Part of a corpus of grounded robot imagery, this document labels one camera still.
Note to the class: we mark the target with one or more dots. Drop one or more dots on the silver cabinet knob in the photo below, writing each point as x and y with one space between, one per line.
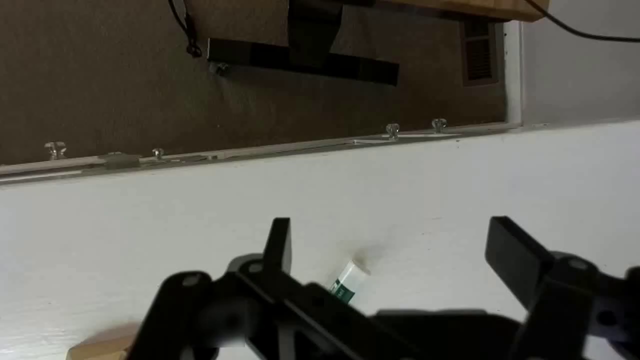
156 152
438 125
55 149
392 131

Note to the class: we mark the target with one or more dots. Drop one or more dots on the green white marker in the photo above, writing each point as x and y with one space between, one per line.
348 282

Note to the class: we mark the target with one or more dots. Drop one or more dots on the black stereo camera bar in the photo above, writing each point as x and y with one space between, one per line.
253 54

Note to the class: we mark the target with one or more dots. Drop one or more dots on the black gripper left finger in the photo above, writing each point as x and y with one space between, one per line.
279 247

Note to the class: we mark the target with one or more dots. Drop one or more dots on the faceted brown wooden block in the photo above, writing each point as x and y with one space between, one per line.
101 344

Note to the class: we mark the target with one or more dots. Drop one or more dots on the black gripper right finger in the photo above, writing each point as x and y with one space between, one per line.
521 263

